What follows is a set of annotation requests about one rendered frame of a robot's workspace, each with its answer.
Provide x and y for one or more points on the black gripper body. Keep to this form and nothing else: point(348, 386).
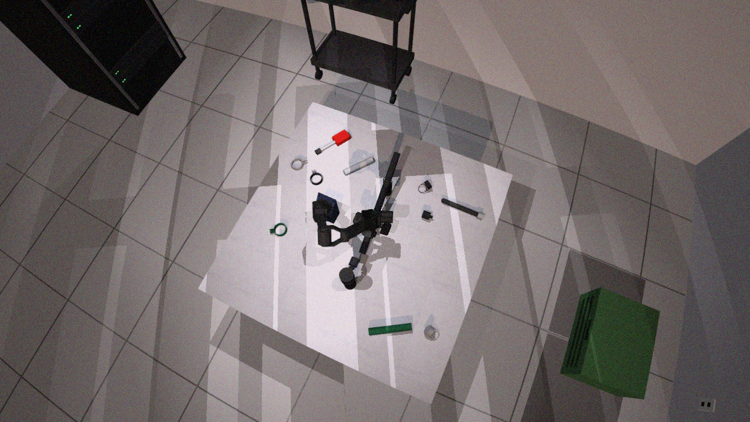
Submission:
point(385, 227)

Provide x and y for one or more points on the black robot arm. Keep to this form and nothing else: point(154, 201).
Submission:
point(370, 220)

